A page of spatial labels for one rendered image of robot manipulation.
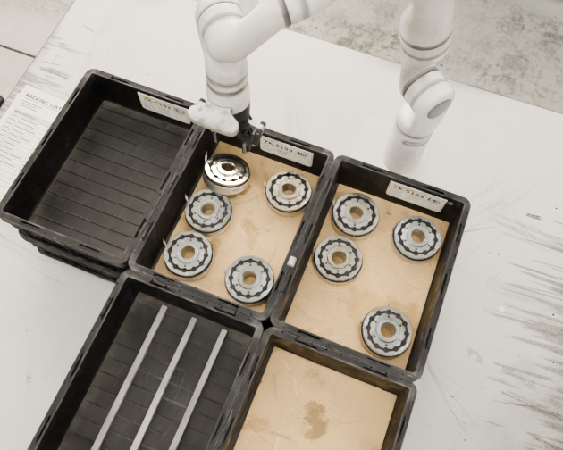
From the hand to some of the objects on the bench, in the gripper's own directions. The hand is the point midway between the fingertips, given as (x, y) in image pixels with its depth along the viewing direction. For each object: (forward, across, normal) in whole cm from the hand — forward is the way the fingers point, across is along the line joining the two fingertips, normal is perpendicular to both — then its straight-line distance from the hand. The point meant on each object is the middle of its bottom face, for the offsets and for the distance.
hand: (231, 140), depth 111 cm
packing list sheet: (+32, +58, +5) cm, 67 cm away
